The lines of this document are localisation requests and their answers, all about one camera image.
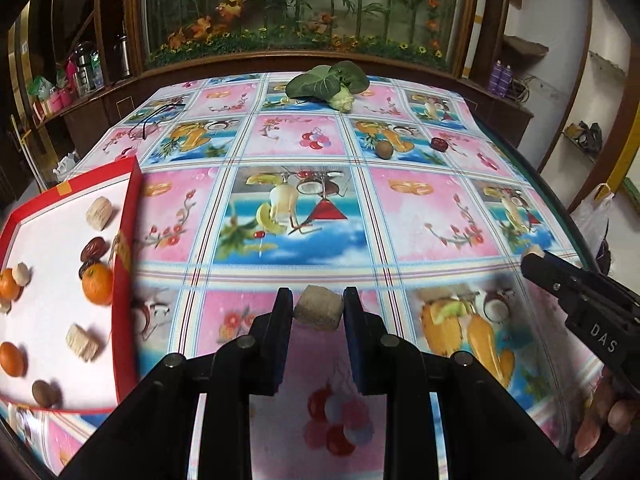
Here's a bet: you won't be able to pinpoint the red rimmed white tray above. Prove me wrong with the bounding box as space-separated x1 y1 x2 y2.
1 158 142 413

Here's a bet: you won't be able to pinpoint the beige cake slice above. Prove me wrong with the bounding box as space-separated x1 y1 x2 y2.
65 324 101 362

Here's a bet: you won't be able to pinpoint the green leafy vegetable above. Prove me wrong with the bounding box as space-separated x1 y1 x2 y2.
285 61 370 113

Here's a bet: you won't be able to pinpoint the orange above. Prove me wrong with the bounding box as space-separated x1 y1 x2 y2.
0 268 22 301
81 263 113 307
0 341 26 377

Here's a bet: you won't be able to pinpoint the dark red plum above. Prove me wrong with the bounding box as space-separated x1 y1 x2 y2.
430 136 449 153

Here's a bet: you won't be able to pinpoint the beige cake piece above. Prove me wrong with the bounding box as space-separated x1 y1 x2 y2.
294 285 343 332

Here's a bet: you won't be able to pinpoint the pink containers on counter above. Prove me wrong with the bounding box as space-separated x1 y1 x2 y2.
40 88 74 116

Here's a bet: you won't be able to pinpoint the brown round fruit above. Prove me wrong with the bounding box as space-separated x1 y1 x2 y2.
32 379 58 408

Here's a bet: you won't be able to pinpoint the white plastic bag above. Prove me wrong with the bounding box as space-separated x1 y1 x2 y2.
570 182 614 257

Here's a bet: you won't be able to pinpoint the large flower aquarium display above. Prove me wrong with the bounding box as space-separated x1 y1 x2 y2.
141 0 462 70

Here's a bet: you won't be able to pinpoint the purple bottles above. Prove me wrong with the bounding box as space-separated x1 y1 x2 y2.
487 61 513 98

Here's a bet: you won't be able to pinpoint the colourful fruit print tablecloth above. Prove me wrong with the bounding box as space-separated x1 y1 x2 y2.
8 71 601 480

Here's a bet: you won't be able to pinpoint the person's right hand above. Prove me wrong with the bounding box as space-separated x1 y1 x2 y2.
574 367 639 458

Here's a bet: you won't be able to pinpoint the brown kiwi-like fruit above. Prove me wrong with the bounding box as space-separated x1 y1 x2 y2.
375 140 395 160

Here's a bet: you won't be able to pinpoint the black glasses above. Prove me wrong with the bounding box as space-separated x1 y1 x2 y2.
129 103 186 140

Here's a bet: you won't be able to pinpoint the steel thermos on counter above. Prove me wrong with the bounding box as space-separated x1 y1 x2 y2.
114 34 131 78

